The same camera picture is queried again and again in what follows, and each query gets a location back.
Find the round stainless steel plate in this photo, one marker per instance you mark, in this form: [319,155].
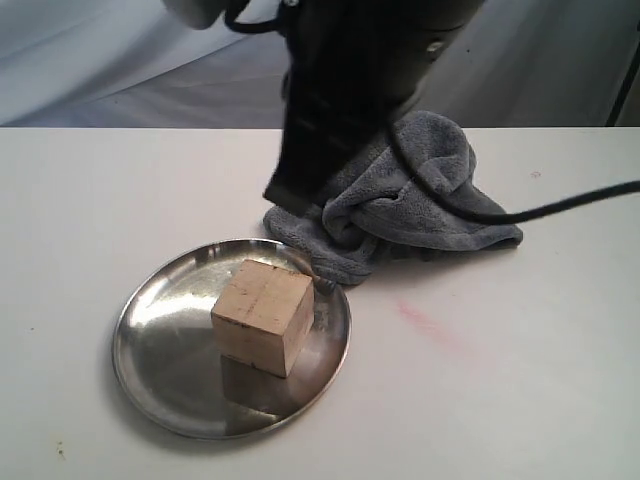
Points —
[167,362]

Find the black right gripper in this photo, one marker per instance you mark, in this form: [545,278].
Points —
[336,102]

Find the grey-blue fleece towel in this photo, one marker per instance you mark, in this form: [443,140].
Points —
[372,212]

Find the white backdrop sheet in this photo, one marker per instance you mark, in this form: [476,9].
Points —
[132,64]

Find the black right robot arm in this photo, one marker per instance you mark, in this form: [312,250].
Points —
[422,30]

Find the pale wooden cube block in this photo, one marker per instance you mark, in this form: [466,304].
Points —
[263,316]

